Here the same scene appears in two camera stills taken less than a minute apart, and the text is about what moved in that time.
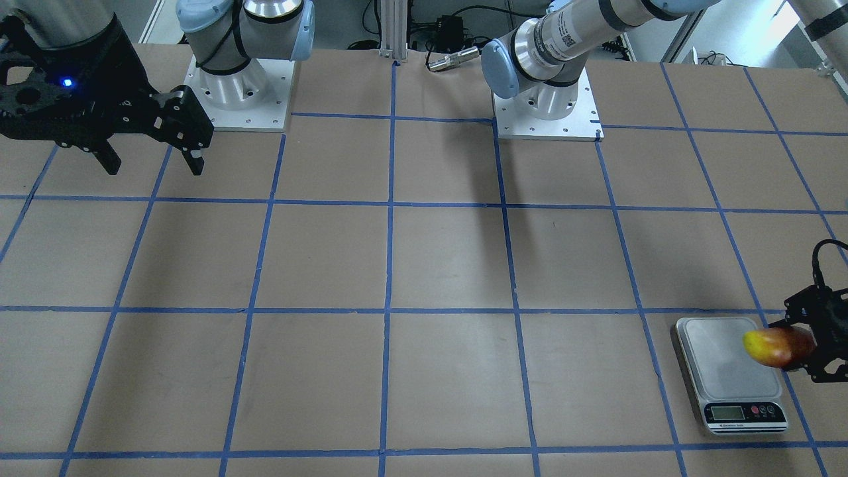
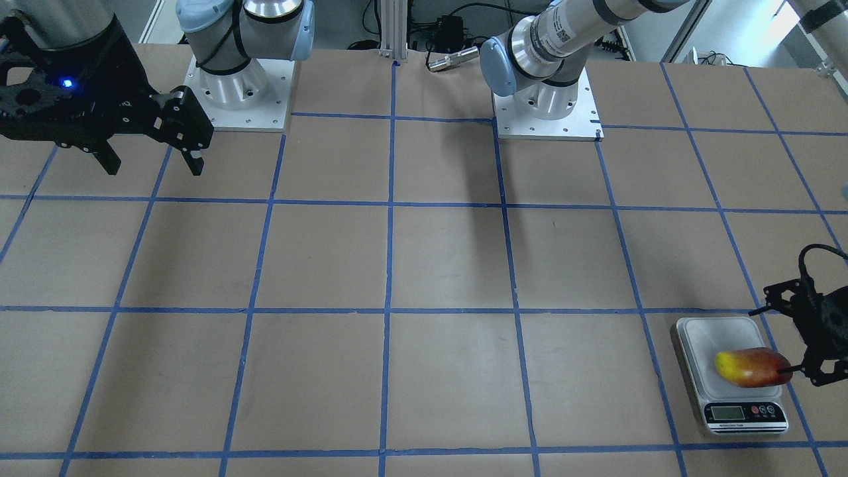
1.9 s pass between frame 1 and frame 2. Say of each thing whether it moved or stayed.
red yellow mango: moved
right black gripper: stayed
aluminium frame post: stayed
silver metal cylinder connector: stayed
